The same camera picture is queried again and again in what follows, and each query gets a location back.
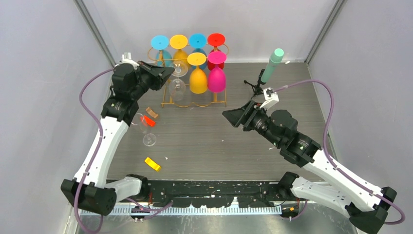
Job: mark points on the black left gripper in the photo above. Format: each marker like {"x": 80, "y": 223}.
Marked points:
{"x": 159, "y": 81}

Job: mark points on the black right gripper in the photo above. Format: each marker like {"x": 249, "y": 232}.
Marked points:
{"x": 243, "y": 115}

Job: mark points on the clear wine glass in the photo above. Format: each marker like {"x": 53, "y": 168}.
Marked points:
{"x": 177, "y": 87}
{"x": 139, "y": 123}

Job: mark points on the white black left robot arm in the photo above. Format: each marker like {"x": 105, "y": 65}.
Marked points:
{"x": 89, "y": 189}

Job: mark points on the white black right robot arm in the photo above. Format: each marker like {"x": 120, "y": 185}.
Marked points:
{"x": 350, "y": 195}

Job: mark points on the blue wine glass left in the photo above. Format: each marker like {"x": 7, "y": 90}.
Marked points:
{"x": 163, "y": 57}

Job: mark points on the blue wine glass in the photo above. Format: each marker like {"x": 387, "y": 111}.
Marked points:
{"x": 163, "y": 57}
{"x": 198, "y": 41}

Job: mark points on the yellow wine glass front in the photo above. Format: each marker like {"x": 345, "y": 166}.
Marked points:
{"x": 198, "y": 78}

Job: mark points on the yellow wine glass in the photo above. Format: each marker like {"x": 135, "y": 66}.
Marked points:
{"x": 198, "y": 78}
{"x": 179, "y": 42}

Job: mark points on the yellow wine glass back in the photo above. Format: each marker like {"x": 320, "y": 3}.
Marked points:
{"x": 179, "y": 42}

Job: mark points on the pink wine glass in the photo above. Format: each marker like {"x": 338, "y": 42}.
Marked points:
{"x": 217, "y": 77}

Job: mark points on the blue wine glass right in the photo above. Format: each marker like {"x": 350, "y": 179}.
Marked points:
{"x": 198, "y": 41}

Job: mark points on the red wine glass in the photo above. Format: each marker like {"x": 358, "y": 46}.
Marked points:
{"x": 215, "y": 40}

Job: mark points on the small black tripod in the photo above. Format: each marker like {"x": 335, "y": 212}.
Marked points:
{"x": 257, "y": 89}

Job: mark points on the tan wooden block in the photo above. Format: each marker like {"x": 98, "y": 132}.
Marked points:
{"x": 152, "y": 113}

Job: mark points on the orange red block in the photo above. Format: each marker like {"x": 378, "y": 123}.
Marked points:
{"x": 149, "y": 121}

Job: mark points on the mint green bottle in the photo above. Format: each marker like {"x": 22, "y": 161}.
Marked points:
{"x": 275, "y": 58}

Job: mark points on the yellow block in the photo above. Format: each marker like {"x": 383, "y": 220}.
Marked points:
{"x": 155, "y": 166}

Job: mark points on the gold wire glass rack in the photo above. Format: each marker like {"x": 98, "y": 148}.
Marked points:
{"x": 190, "y": 99}

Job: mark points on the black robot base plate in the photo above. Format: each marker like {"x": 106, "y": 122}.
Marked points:
{"x": 217, "y": 194}

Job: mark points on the aluminium frame rail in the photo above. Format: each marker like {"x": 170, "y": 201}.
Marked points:
{"x": 232, "y": 209}

